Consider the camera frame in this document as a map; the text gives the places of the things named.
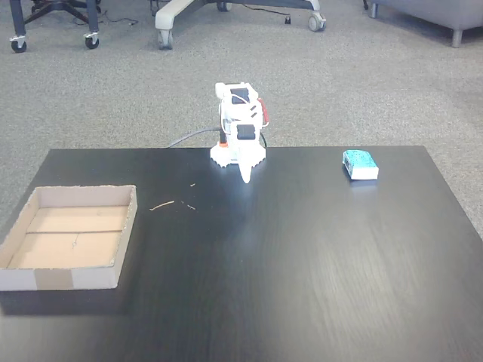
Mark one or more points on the black office chair base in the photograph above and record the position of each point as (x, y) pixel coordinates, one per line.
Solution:
(64, 7)

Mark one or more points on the long cardboard scrap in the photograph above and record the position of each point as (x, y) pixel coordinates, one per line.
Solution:
(162, 206)

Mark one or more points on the green and white block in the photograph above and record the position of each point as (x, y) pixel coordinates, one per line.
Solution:
(360, 164)

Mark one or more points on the grey sofa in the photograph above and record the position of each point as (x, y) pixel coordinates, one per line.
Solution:
(434, 11)

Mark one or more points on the shallow cardboard box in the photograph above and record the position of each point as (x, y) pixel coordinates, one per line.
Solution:
(68, 241)

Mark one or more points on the black cart leg with caster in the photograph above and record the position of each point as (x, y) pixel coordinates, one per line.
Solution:
(17, 22)
(92, 22)

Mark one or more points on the white wheeled chair base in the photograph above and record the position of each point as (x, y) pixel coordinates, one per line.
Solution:
(170, 15)

